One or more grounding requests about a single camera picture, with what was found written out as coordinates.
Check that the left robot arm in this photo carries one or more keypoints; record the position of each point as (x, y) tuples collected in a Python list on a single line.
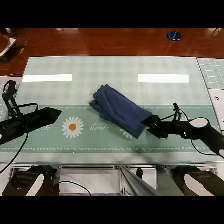
[(31, 121)]

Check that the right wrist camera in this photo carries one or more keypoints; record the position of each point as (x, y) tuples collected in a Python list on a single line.
[(176, 111)]

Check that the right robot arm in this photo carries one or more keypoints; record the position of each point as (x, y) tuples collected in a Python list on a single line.
[(213, 135)]

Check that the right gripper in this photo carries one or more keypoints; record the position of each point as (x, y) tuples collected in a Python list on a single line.
[(158, 127)]

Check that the blue round object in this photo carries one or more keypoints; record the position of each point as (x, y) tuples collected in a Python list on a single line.
[(174, 36)]

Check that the blue garment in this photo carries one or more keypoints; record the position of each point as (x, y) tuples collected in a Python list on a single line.
[(121, 111)]

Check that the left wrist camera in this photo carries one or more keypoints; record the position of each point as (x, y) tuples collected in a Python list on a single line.
[(10, 95)]

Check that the silver frame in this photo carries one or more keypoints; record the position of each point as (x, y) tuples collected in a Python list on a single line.
[(140, 185)]

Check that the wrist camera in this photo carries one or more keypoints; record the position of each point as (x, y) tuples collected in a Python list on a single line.
[(176, 111), (10, 95)]

